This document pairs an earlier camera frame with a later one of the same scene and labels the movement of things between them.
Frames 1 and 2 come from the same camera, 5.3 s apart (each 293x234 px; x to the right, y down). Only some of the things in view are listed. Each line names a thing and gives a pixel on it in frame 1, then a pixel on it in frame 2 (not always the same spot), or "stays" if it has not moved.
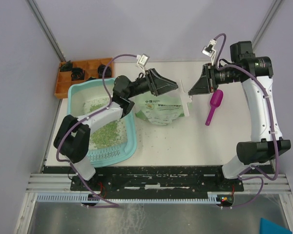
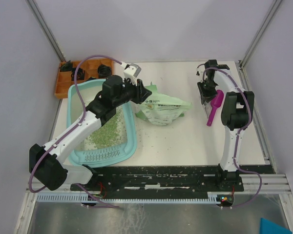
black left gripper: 158,84 -> 142,93
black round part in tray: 108,73 stays
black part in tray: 67,66 stays
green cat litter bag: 161,110 stays
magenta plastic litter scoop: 216,98 stays
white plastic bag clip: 185,99 -> 207,107
